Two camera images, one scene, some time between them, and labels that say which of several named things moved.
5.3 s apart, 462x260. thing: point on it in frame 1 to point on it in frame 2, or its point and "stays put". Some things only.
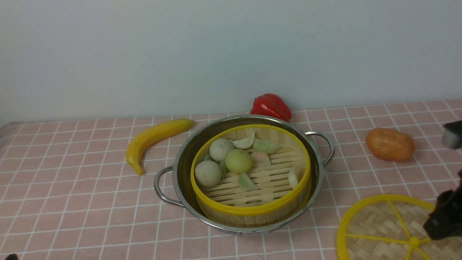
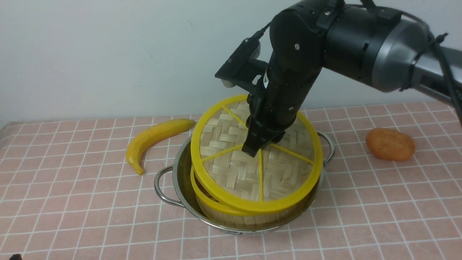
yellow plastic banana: [139, 146] stays put
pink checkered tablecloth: [66, 193] stays put
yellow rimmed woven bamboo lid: [389, 227] to [281, 176]
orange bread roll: [389, 145] stays put
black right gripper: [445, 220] to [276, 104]
